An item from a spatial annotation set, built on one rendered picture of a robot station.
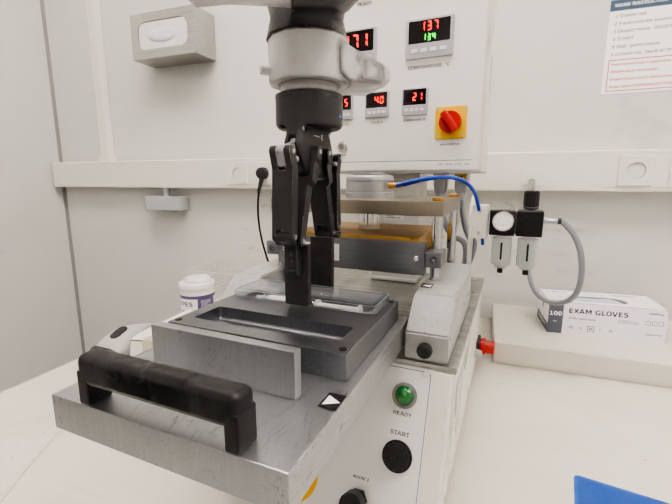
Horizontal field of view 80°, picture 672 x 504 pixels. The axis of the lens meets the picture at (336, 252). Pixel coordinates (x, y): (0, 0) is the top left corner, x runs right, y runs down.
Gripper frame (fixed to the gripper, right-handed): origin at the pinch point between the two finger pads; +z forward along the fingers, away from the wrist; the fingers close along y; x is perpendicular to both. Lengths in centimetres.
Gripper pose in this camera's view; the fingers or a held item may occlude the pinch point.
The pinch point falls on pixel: (310, 272)
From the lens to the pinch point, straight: 47.8
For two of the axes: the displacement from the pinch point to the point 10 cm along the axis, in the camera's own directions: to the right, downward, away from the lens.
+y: -4.0, 1.5, -9.1
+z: 0.0, 9.9, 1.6
